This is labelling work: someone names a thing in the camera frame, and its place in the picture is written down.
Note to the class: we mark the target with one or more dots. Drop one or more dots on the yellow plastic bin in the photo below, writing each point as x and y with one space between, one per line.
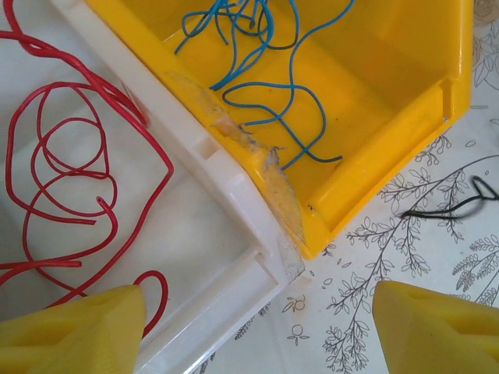
370 97

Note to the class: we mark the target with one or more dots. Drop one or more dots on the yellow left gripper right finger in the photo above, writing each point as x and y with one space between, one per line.
436 335

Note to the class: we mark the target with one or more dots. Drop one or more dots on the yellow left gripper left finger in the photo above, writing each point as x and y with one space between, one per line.
70 335

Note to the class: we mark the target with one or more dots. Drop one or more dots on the floral tablecloth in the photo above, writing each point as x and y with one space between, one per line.
390 253

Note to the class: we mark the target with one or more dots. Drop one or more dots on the white plastic bin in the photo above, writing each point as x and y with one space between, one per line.
195 233

